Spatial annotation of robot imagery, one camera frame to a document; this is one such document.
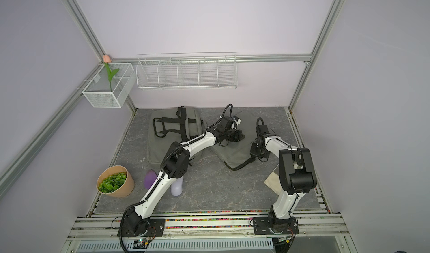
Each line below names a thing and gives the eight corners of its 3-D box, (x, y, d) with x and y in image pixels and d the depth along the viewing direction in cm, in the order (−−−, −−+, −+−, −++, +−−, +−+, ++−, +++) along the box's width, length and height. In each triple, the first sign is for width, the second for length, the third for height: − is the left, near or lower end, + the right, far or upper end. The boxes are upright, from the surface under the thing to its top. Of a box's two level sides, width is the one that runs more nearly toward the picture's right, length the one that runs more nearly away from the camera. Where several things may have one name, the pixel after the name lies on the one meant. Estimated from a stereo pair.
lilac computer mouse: (171, 196, 85) (169, 194, 82) (174, 179, 90) (172, 176, 88) (181, 196, 85) (180, 194, 82) (184, 178, 90) (182, 176, 88)
